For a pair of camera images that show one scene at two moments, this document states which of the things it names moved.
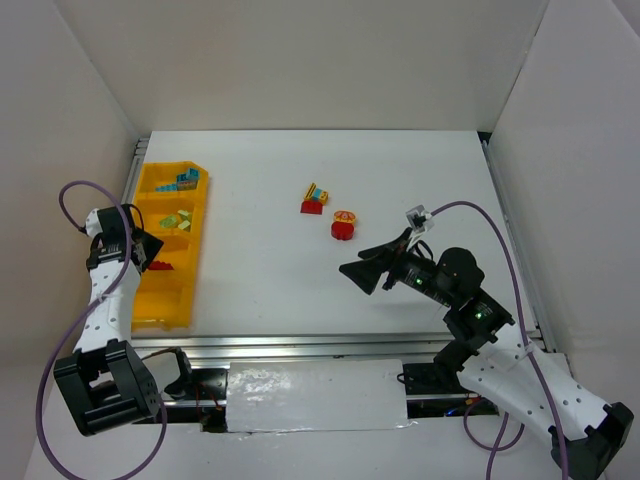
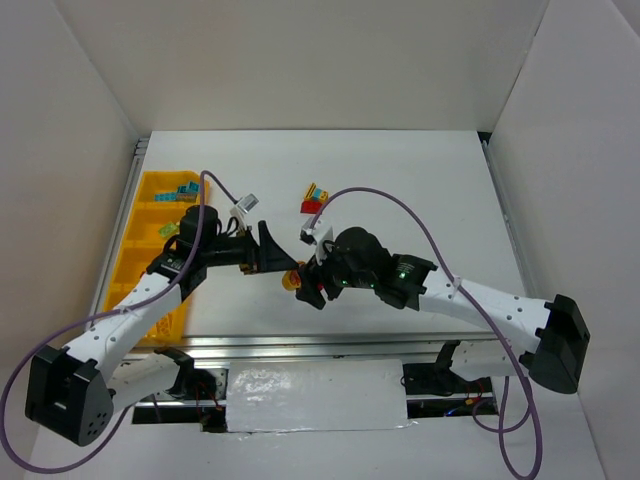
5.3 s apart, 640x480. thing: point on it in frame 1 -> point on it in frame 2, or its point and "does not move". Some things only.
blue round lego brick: [187, 181] -> [186, 197]
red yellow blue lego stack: [314, 200] does not move
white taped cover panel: [282, 396] does not move
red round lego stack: [342, 228] -> [291, 279]
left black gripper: [148, 244] -> [255, 252]
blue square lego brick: [193, 174] -> [194, 186]
